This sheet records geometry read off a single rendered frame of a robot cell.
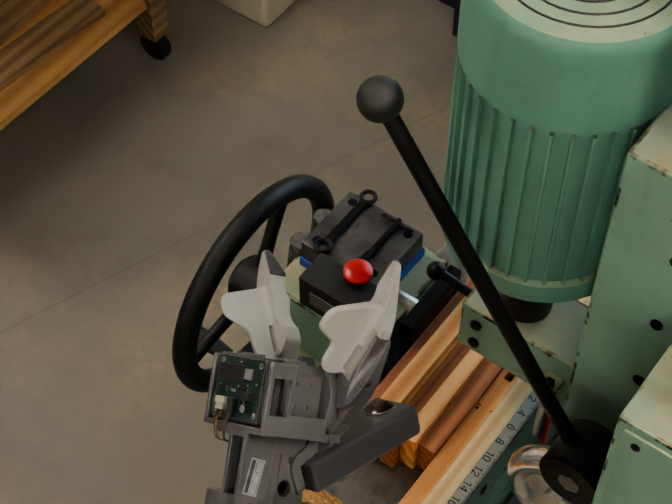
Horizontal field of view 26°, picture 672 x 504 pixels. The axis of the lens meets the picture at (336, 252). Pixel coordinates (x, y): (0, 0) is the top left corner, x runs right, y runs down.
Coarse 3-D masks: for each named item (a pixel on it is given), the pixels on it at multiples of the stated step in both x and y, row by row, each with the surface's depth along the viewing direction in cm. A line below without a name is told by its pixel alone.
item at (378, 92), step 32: (384, 96) 104; (416, 160) 107; (448, 224) 110; (480, 288) 113; (512, 320) 115; (512, 352) 117; (544, 384) 118; (576, 448) 120; (608, 448) 121; (576, 480) 120
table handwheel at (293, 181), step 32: (288, 192) 163; (320, 192) 170; (256, 224) 160; (224, 256) 158; (256, 256) 171; (192, 288) 158; (192, 320) 159; (224, 320) 168; (192, 352) 162; (192, 384) 167
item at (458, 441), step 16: (496, 384) 148; (512, 384) 148; (480, 400) 147; (464, 432) 145; (448, 448) 144; (432, 464) 143; (448, 464) 143; (416, 480) 142; (432, 480) 142; (416, 496) 141
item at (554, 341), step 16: (464, 304) 139; (480, 304) 138; (560, 304) 138; (576, 304) 138; (464, 320) 140; (480, 320) 139; (544, 320) 137; (560, 320) 137; (576, 320) 137; (464, 336) 142; (480, 336) 141; (496, 336) 139; (528, 336) 136; (544, 336) 136; (560, 336) 136; (576, 336) 136; (480, 352) 143; (496, 352) 141; (544, 352) 135; (560, 352) 135; (576, 352) 135; (512, 368) 141; (544, 368) 137; (560, 368) 136; (560, 400) 139
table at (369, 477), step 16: (448, 256) 163; (464, 272) 161; (304, 352) 159; (384, 368) 154; (368, 464) 147; (384, 464) 147; (400, 464) 147; (352, 480) 146; (368, 480) 146; (384, 480) 146; (400, 480) 146; (336, 496) 145; (352, 496) 145; (368, 496) 145; (384, 496) 145; (400, 496) 145; (496, 496) 150
